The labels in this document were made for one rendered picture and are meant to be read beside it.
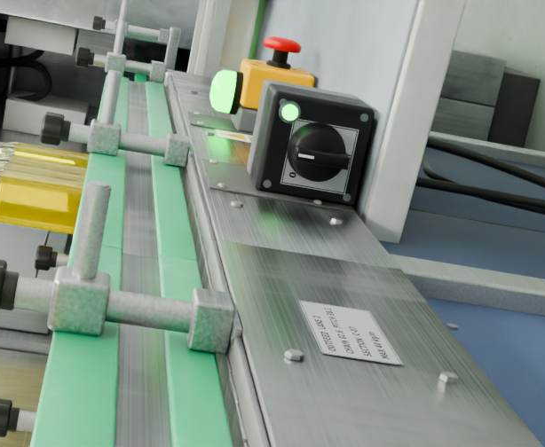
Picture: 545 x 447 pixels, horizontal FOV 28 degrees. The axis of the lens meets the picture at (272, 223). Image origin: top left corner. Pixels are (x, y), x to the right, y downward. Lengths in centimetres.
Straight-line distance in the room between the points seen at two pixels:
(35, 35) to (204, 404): 209
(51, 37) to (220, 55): 96
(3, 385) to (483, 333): 67
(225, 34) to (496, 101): 111
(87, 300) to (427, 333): 18
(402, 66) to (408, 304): 25
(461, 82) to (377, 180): 170
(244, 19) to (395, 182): 80
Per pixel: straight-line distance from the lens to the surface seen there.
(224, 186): 85
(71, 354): 52
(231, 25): 163
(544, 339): 72
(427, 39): 84
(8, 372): 127
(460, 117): 256
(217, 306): 54
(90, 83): 315
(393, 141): 85
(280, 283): 63
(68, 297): 54
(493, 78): 257
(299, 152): 82
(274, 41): 115
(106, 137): 99
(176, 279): 66
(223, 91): 115
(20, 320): 136
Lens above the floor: 96
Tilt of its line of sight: 9 degrees down
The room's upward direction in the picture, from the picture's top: 81 degrees counter-clockwise
